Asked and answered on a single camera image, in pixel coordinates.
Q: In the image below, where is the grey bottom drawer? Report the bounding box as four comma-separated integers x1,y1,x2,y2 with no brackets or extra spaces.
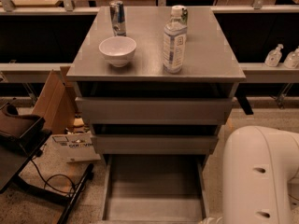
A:
100,155,208,224

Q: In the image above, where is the grey drawer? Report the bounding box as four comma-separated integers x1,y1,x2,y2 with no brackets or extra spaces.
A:
91,135,218,155
76,97,233,125
100,155,208,224

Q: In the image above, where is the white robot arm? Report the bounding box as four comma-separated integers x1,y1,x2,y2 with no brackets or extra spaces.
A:
199,126,299,224

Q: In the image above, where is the grey middle drawer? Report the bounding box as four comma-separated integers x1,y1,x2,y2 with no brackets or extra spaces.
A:
91,135,218,155

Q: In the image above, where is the grey top drawer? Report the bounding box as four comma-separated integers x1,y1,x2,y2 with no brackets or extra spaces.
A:
76,97,233,125

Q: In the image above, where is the grey drawer cabinet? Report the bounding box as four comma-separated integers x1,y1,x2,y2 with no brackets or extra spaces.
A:
65,6,246,166

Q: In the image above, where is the white printed carton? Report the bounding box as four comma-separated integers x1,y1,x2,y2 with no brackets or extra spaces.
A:
51,133,100,162

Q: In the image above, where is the clear plastic water bottle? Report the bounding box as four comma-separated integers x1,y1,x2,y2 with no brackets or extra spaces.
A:
163,5,188,73

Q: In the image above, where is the white ceramic bowl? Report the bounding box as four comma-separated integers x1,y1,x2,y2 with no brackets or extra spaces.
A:
99,36,136,67

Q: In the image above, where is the brown cardboard box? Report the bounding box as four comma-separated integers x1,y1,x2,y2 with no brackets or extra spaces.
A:
32,66,78,134

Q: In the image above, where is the black side table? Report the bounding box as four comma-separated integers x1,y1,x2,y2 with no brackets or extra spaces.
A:
0,130,93,224

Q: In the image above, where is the silver blue drink can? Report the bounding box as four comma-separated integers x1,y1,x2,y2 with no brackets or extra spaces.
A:
109,0,126,36

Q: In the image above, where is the black cable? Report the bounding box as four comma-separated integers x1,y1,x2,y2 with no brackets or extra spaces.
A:
29,157,82,195

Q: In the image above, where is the grey metal shelf rail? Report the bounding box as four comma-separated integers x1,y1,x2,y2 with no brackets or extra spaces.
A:
0,63,299,83

